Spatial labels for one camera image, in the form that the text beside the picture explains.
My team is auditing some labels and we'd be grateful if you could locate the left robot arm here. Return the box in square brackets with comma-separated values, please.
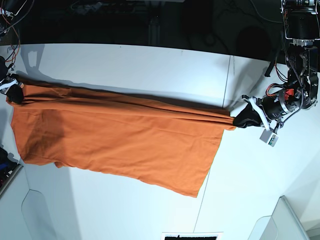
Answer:
[233, 0, 320, 133]

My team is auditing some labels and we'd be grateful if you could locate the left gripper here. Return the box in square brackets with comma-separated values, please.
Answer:
[232, 91, 300, 132]

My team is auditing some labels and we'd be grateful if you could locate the black white marker sheet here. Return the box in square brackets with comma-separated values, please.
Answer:
[161, 232, 224, 240]

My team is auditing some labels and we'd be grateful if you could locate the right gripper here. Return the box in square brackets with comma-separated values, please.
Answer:
[0, 57, 24, 104]

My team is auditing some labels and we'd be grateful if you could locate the dark clutter with blue item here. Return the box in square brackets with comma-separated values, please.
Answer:
[0, 147, 19, 190]

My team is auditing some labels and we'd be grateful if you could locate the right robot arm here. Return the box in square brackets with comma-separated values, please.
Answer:
[0, 0, 35, 105]

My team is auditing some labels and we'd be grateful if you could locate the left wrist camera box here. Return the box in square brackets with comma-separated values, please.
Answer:
[259, 128, 279, 147]

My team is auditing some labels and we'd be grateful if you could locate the grey left side panel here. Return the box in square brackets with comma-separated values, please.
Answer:
[0, 163, 83, 240]

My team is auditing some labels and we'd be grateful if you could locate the grey panel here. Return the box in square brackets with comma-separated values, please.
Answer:
[0, 163, 83, 240]
[248, 195, 309, 240]

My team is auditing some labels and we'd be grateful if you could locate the grey right side panel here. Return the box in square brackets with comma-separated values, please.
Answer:
[248, 195, 309, 240]

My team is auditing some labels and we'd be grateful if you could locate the orange t-shirt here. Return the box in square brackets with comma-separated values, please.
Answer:
[7, 84, 234, 197]

